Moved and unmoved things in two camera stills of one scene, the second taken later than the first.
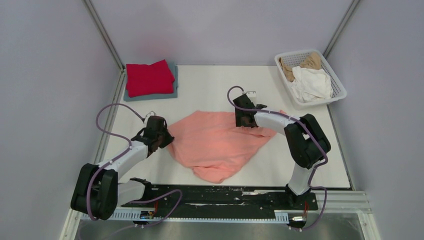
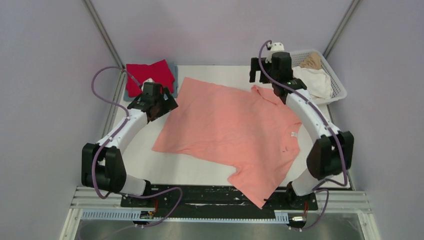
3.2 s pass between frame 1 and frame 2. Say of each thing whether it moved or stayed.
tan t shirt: stayed
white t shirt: stayed
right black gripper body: moved
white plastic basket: stayed
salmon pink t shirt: moved
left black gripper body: moved
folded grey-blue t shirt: stayed
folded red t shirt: stayed
